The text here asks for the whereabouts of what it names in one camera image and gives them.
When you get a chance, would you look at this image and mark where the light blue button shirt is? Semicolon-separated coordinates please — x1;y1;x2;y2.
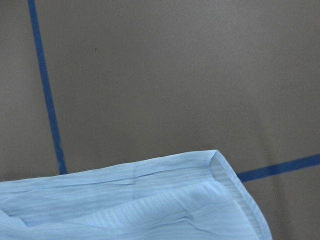
0;150;272;240

